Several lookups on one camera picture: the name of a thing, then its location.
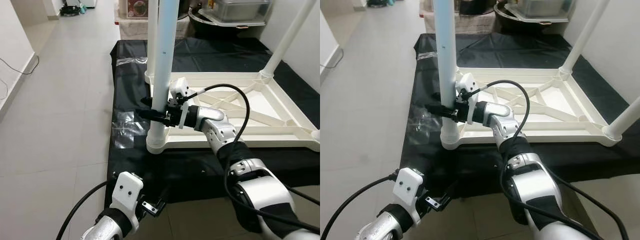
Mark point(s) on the clear plastic storage box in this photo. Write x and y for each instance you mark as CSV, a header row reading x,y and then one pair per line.
x,y
240,9
540,6

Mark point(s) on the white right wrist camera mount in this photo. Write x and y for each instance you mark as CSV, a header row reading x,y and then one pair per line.
x,y
467,86
181,92

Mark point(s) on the white plastic table top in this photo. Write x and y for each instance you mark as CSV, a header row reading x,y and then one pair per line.
x,y
270,137
565,132

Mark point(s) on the black tablecloth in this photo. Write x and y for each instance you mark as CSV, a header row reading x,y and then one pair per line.
x,y
150,170
450,170

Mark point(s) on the green floor mop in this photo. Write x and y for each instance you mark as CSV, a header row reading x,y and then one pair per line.
x,y
380,3
70,9

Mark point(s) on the black round basin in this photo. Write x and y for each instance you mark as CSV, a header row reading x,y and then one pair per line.
x,y
505,17
200,22

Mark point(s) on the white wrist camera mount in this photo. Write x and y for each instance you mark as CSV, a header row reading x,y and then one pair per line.
x,y
407,187
126,192
467,86
181,92

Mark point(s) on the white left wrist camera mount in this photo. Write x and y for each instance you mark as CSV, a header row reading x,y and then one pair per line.
x,y
407,187
126,192

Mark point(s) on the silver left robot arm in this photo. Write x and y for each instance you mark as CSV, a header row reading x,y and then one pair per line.
x,y
105,230
385,230

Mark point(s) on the orange lid storage box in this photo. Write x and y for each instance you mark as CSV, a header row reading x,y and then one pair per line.
x,y
137,7

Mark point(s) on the clear tape strip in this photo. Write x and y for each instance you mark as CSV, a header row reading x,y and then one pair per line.
x,y
426,55
130,60

